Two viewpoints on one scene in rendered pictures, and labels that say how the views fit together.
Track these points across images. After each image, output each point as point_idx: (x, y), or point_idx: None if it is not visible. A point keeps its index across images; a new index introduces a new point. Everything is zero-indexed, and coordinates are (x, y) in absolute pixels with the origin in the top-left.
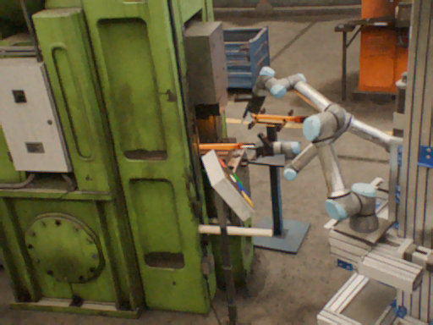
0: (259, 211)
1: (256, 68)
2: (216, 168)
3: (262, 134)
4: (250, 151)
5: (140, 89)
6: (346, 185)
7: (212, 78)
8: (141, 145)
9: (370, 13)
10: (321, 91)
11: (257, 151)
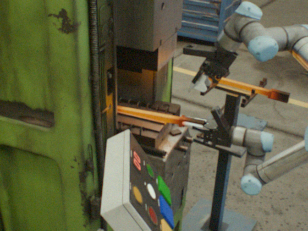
0: (196, 189)
1: (224, 24)
2: (120, 172)
3: (219, 112)
4: (196, 133)
5: (23, 2)
6: (305, 175)
7: (152, 6)
8: (21, 96)
9: None
10: (286, 59)
11: (206, 135)
